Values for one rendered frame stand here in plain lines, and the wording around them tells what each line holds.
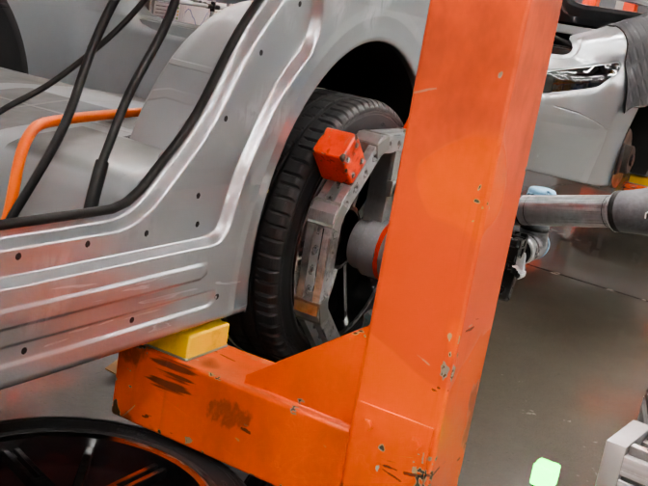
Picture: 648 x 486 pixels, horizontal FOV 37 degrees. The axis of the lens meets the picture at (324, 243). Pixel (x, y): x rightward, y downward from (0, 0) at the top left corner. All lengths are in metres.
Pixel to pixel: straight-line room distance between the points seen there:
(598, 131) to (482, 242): 3.24
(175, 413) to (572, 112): 3.12
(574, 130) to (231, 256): 2.99
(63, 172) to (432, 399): 0.83
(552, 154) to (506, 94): 3.19
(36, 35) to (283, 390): 2.33
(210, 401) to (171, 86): 0.68
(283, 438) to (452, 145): 0.62
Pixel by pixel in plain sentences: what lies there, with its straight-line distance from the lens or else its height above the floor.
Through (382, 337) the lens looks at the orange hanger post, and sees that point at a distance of 1.63.
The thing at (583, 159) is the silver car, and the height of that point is 0.87.
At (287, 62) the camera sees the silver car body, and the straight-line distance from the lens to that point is 1.96.
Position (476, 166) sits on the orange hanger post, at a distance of 1.53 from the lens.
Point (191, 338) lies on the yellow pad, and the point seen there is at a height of 0.72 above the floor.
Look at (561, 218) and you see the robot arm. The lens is 2.38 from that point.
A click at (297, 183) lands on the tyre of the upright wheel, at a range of 2.03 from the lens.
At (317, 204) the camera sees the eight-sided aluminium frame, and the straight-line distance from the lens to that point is 2.04.
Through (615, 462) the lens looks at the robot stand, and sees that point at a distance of 1.68.
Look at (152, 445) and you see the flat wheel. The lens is 1.96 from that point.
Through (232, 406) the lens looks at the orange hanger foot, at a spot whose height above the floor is 0.64.
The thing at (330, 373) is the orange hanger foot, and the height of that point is 0.76.
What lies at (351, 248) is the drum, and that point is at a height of 0.85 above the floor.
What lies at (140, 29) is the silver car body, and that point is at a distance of 3.96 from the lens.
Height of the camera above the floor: 1.38
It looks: 14 degrees down
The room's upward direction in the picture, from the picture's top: 10 degrees clockwise
